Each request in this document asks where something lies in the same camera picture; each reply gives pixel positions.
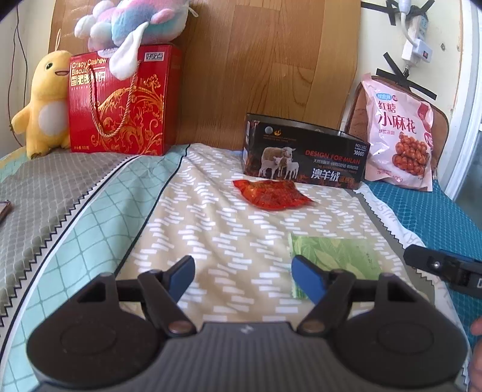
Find yellow duck plush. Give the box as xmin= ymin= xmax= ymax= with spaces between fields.
xmin=11 ymin=51 xmax=71 ymax=159

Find person right hand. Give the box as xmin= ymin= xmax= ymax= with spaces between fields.
xmin=468 ymin=317 xmax=482 ymax=392

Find red gift box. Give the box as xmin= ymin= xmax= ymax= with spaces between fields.
xmin=69 ymin=44 xmax=182 ymax=156

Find black wall cable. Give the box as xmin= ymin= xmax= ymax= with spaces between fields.
xmin=6 ymin=5 xmax=24 ymax=148

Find dark phone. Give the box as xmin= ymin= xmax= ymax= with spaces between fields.
xmin=0 ymin=200 xmax=12 ymax=223

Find wooden headboard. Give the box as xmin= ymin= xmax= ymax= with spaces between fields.
xmin=51 ymin=1 xmax=361 ymax=150

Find black tape strips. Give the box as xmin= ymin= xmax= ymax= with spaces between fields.
xmin=361 ymin=1 xmax=437 ymax=100

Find red spicy snack packet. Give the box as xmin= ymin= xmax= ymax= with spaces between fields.
xmin=233 ymin=180 xmax=314 ymax=211

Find pastel plush toy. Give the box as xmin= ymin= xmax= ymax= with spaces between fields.
xmin=74 ymin=0 xmax=199 ymax=80

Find green striped snack packet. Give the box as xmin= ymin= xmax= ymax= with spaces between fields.
xmin=289 ymin=234 xmax=382 ymax=280

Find pink twisted snack bag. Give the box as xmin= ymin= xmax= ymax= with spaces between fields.
xmin=362 ymin=74 xmax=434 ymax=192

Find black sheep print box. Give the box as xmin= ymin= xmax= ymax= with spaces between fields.
xmin=242 ymin=113 xmax=369 ymax=189

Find white power strip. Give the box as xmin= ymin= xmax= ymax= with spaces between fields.
xmin=399 ymin=0 xmax=432 ymax=67

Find blue patterned blanket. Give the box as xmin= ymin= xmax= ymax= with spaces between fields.
xmin=363 ymin=178 xmax=482 ymax=328

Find patterned bed quilt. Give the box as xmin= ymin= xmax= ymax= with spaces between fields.
xmin=1 ymin=144 xmax=459 ymax=391

